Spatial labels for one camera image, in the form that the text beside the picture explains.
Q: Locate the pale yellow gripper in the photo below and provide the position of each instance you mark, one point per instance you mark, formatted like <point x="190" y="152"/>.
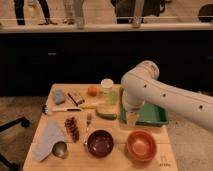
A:
<point x="131" y="118"/>

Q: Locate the black whiteboard eraser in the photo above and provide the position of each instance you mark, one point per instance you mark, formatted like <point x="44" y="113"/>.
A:
<point x="77" y="97"/>

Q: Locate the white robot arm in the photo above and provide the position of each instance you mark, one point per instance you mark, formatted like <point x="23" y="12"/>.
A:
<point x="141" y="84"/>

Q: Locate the red bowl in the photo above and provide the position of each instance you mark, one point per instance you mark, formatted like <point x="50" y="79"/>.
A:
<point x="141" y="146"/>

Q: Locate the dark purple bowl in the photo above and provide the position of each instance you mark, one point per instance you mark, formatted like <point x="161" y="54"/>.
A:
<point x="100" y="143"/>

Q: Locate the green plastic tray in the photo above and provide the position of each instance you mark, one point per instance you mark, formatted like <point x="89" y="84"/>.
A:
<point x="152" y="115"/>

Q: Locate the green chili pepper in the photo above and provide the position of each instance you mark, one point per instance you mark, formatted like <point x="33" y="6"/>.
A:
<point x="106" y="116"/>

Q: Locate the metal fork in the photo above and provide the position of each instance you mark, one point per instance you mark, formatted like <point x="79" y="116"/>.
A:
<point x="88" y="122"/>

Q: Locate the orange fruit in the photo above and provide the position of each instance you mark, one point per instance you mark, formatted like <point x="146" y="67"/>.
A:
<point x="92" y="90"/>

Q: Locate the black marker pen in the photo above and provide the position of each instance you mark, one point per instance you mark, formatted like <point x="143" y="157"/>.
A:
<point x="72" y="99"/>

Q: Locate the blue sponge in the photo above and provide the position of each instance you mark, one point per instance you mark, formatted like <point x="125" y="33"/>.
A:
<point x="58" y="97"/>

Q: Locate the grey folded cloth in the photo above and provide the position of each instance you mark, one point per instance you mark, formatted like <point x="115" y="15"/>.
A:
<point x="50" y="136"/>

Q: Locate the white dish brush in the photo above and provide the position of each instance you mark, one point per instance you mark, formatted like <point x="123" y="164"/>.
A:
<point x="50" y="110"/>

